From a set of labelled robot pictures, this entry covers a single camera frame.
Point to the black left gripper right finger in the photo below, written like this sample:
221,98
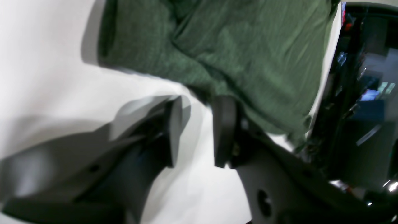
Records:
280,188

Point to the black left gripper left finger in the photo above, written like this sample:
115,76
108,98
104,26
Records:
98,177

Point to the green long-sleeve shirt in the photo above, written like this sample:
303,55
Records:
266,53

